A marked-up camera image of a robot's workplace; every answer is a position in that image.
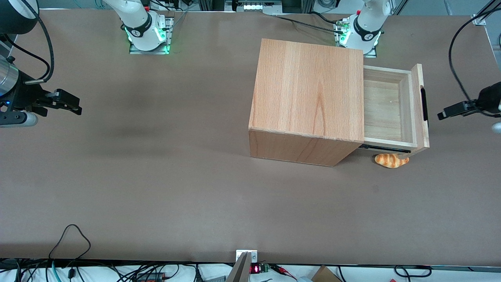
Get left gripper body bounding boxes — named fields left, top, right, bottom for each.
left=475, top=81, right=501, bottom=118

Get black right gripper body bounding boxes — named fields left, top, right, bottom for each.
left=0, top=78, right=50, bottom=118

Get wooden drawer with black handle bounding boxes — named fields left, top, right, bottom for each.
left=359, top=63, right=430, bottom=159

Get light wooden drawer cabinet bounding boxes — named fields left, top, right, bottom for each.
left=249, top=38, right=365, bottom=167

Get orange toy bread roll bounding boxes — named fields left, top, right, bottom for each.
left=375, top=154, right=410, bottom=169

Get brown cardboard piece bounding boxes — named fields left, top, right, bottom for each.
left=311, top=266, right=342, bottom=282

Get red and black clip leads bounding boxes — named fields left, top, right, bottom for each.
left=270, top=264, right=298, bottom=279

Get wooden plank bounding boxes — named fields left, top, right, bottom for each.
left=226, top=252, right=252, bottom=282

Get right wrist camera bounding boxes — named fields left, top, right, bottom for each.
left=0, top=111, right=39, bottom=128

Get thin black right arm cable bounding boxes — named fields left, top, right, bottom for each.
left=0, top=34, right=51, bottom=79

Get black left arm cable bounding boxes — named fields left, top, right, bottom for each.
left=448, top=0, right=501, bottom=118

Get black drawer slide rail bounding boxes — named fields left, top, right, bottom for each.
left=359, top=144, right=411, bottom=154

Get black looped cable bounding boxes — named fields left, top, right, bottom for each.
left=48, top=224, right=92, bottom=261

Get black coiled cable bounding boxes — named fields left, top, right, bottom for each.
left=393, top=266, right=432, bottom=278

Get black cable to arm base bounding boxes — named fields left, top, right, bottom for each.
left=272, top=14, right=345, bottom=34

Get aluminium frame with lights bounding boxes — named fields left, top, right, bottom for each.
left=225, top=0, right=283, bottom=13

